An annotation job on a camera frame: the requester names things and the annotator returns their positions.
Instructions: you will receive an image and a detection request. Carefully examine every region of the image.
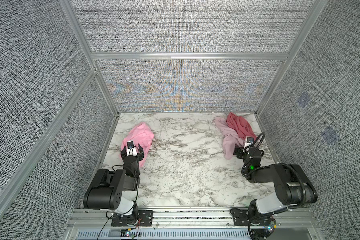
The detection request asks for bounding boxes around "bright pink cloth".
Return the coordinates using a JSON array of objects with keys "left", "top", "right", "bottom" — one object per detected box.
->
[{"left": 121, "top": 122, "right": 155, "bottom": 168}]

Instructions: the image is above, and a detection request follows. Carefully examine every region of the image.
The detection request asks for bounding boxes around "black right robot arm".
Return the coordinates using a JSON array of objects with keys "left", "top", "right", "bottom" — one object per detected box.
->
[{"left": 234, "top": 146, "right": 318, "bottom": 225}]

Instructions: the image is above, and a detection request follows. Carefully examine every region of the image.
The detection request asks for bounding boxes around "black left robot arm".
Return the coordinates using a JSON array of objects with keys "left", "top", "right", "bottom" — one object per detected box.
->
[{"left": 83, "top": 141, "right": 145, "bottom": 217}]

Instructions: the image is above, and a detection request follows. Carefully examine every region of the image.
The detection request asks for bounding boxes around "pale pink cloth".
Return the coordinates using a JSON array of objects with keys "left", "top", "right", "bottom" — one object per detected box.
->
[{"left": 214, "top": 117, "right": 245, "bottom": 160}]

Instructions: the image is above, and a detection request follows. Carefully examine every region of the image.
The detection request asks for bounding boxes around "dark magenta cloth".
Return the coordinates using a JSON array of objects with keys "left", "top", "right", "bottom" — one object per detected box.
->
[{"left": 226, "top": 113, "right": 257, "bottom": 140}]

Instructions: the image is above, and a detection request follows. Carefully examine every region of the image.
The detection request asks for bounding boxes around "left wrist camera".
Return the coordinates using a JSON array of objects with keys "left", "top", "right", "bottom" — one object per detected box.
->
[{"left": 127, "top": 141, "right": 138, "bottom": 157}]

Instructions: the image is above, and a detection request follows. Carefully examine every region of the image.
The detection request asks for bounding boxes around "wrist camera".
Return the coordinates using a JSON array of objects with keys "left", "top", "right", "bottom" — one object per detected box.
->
[
  {"left": 244, "top": 137, "right": 255, "bottom": 149},
  {"left": 127, "top": 141, "right": 138, "bottom": 157}
]

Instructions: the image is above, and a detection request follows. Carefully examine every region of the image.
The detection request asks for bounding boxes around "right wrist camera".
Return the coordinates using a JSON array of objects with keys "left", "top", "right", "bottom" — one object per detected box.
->
[{"left": 244, "top": 137, "right": 255, "bottom": 149}]

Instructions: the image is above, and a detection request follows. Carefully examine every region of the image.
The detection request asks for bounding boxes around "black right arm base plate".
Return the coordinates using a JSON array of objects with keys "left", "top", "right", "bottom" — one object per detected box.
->
[{"left": 229, "top": 208, "right": 276, "bottom": 231}]

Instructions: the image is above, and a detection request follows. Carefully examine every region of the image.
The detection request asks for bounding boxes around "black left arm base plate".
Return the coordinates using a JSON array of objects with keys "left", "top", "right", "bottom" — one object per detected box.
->
[{"left": 111, "top": 210, "right": 154, "bottom": 228}]

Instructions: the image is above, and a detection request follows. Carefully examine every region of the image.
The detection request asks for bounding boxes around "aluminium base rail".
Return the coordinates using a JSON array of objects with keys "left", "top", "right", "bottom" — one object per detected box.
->
[{"left": 63, "top": 207, "right": 325, "bottom": 240}]

